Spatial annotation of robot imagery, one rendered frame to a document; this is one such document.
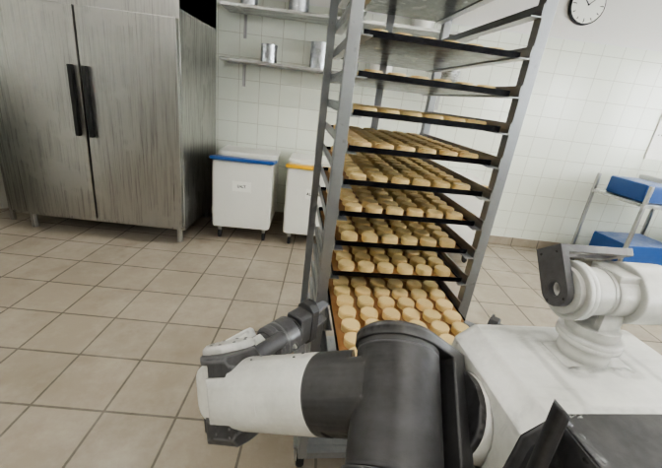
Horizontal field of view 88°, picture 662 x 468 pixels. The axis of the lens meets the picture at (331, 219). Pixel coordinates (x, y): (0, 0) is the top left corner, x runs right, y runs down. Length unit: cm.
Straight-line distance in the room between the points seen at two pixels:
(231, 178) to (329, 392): 282
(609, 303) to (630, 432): 11
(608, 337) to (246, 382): 40
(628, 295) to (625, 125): 423
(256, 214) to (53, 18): 195
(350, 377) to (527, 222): 409
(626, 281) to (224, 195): 297
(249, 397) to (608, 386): 38
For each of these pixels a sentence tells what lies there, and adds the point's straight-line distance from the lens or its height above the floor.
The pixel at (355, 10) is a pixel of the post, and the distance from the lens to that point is 90.
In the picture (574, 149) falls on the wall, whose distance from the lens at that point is 441.
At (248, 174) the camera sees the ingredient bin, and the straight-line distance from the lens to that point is 309.
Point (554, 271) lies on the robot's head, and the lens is 44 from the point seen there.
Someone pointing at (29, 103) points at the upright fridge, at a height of 104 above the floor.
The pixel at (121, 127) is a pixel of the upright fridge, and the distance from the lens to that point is 312.
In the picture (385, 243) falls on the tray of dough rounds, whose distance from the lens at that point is 102.
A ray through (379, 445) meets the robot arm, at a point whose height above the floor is 107.
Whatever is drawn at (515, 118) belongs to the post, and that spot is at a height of 135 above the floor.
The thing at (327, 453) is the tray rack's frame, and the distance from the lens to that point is 150.
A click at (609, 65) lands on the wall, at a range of 447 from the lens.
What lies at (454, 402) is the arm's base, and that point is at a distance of 42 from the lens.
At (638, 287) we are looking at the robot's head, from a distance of 47.
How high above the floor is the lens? 135
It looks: 19 degrees down
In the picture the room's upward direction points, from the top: 7 degrees clockwise
